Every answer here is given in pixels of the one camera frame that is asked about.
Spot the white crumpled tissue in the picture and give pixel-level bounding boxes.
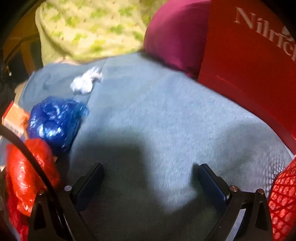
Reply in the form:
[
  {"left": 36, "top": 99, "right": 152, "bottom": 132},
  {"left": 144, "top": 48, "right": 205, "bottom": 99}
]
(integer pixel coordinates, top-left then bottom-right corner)
[{"left": 70, "top": 66, "right": 103, "bottom": 95}]

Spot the green clover print quilt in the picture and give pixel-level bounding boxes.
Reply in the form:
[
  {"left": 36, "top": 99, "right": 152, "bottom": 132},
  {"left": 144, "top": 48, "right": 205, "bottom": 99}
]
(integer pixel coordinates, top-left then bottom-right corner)
[{"left": 35, "top": 0, "right": 171, "bottom": 63}]

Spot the red plastic mesh basket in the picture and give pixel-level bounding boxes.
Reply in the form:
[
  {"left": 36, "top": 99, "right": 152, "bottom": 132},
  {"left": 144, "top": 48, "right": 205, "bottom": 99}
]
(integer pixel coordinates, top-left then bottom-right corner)
[{"left": 268, "top": 158, "right": 296, "bottom": 241}]

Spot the red plastic bag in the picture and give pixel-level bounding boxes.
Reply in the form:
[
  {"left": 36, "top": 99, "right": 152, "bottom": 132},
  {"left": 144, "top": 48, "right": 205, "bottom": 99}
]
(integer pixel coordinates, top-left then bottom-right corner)
[{"left": 5, "top": 138, "right": 61, "bottom": 241}]

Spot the light blue towel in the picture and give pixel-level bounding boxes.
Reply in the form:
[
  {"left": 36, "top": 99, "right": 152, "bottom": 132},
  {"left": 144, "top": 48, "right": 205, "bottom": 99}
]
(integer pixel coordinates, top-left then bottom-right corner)
[{"left": 17, "top": 52, "right": 294, "bottom": 241}]

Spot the orange white medicine box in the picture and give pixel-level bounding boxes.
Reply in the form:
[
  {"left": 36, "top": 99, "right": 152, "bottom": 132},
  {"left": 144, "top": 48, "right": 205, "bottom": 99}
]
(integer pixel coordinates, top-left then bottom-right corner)
[{"left": 1, "top": 102, "right": 30, "bottom": 139}]

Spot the red paper gift bag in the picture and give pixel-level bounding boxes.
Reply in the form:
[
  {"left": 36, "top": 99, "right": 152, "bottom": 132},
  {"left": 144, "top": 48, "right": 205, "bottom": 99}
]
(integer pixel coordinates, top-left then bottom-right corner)
[{"left": 198, "top": 0, "right": 296, "bottom": 154}]

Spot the magenta pillow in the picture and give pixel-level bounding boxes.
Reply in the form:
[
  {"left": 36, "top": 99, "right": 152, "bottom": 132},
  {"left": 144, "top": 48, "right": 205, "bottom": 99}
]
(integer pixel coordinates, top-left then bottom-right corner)
[{"left": 143, "top": 0, "right": 211, "bottom": 78}]

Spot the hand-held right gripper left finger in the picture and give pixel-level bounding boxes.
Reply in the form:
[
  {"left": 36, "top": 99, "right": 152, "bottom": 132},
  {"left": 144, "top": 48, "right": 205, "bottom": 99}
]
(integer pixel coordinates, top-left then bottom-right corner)
[{"left": 28, "top": 163, "right": 104, "bottom": 241}]

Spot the blue plastic bag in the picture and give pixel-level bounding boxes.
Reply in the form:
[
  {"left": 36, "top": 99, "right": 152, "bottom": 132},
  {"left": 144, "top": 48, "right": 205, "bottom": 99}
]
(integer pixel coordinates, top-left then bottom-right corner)
[{"left": 27, "top": 96, "right": 90, "bottom": 156}]

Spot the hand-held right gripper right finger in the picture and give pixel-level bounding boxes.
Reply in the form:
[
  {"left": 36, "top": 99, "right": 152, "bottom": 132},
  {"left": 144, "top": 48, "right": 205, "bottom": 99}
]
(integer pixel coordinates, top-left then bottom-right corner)
[{"left": 199, "top": 163, "right": 274, "bottom": 241}]

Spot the orange wooden pillar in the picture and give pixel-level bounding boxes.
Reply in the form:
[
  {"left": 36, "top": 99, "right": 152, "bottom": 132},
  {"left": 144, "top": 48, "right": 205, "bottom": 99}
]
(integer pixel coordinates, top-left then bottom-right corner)
[{"left": 3, "top": 14, "right": 43, "bottom": 70}]

